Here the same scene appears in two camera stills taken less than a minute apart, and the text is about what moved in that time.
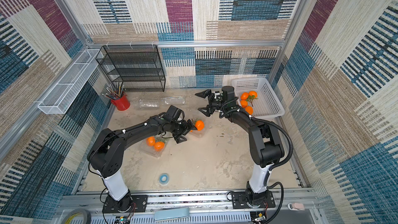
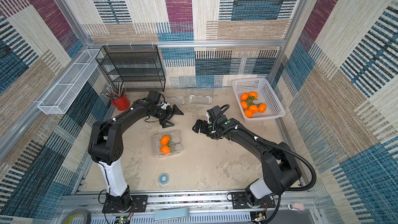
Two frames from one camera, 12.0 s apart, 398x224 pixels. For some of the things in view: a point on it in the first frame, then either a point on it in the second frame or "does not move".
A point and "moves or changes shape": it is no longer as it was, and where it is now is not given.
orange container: [199, 125] moves or changes shape
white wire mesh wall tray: [71, 83] does not move
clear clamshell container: [173, 100] does not move
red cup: [122, 103] does not move
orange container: [159, 145] → [165, 150]
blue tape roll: [164, 179] does not move
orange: [244, 96] does not move
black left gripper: [187, 128] → [175, 111]
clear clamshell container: [200, 125] moves or changes shape
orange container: [244, 103] does not move
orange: [253, 93] does not move
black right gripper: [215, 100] → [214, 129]
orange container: [151, 141] → [165, 139]
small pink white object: [296, 206] does not move
